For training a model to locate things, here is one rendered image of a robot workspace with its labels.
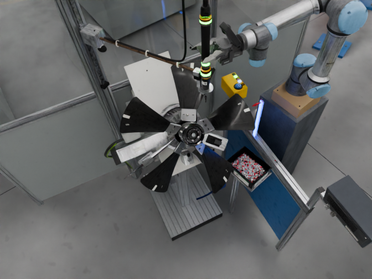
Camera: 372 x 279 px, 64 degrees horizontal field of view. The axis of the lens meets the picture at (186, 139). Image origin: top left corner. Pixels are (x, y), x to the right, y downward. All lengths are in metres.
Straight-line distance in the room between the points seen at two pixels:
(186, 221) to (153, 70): 1.31
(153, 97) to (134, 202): 1.26
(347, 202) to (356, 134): 1.95
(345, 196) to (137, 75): 1.17
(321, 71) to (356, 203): 0.65
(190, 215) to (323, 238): 1.06
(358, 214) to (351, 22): 0.78
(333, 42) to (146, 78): 0.93
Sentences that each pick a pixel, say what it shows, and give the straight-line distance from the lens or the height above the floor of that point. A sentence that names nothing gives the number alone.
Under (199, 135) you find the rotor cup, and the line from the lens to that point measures 1.51.
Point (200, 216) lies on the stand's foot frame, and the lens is 2.52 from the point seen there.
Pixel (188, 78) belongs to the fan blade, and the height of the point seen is 1.38.
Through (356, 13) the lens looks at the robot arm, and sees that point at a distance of 1.46.
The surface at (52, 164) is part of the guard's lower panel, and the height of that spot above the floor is 0.48.
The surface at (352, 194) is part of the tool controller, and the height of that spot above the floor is 1.24.
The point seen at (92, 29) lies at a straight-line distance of 1.61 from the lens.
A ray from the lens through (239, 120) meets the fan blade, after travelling 1.61.
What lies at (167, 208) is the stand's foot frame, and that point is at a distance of 2.56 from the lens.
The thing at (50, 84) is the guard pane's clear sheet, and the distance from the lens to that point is 2.02.
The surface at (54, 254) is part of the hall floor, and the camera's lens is 2.78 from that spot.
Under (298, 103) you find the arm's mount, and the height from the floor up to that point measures 1.08.
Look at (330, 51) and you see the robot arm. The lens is 1.58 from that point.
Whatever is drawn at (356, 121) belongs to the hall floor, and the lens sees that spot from 3.43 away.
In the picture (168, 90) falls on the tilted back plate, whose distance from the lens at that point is 1.72.
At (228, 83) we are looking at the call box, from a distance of 1.94.
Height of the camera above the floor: 2.44
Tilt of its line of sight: 55 degrees down
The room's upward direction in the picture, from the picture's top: 6 degrees counter-clockwise
